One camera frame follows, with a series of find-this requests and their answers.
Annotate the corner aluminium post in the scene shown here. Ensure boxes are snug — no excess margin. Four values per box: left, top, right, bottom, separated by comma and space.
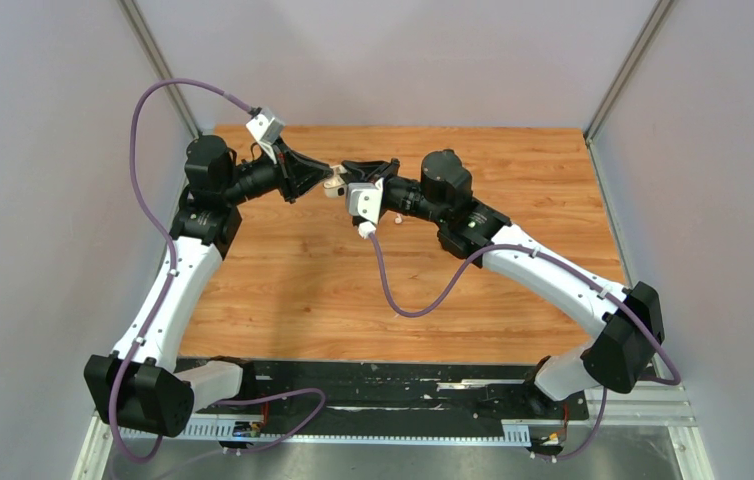
583, 0, 678, 145
116, 0, 201, 137

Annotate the aluminium rail frame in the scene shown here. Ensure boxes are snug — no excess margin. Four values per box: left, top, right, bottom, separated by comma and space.
70, 380, 716, 480

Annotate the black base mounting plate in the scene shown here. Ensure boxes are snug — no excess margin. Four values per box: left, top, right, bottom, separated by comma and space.
200, 360, 615, 443

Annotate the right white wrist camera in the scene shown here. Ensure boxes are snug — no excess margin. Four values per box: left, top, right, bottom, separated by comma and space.
345, 179, 385, 239

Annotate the white charging case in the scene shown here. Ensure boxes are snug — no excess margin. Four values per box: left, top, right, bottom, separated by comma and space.
322, 165, 347, 198

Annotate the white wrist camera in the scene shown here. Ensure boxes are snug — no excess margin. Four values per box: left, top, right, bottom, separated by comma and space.
345, 179, 385, 239
245, 107, 285, 164

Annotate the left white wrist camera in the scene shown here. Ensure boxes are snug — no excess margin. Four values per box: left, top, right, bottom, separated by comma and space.
245, 107, 285, 164

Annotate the right corner aluminium post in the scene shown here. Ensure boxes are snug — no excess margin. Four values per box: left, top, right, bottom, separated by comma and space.
583, 0, 678, 145

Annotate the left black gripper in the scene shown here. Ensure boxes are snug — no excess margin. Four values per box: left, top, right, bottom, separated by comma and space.
222, 136, 333, 207

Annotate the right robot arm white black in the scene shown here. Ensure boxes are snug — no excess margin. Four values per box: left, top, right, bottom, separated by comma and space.
323, 149, 665, 418

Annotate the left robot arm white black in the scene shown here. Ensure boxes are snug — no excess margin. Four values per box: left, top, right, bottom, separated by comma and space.
84, 135, 333, 438

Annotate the left corner aluminium post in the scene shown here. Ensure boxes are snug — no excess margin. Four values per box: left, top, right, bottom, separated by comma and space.
116, 0, 201, 137

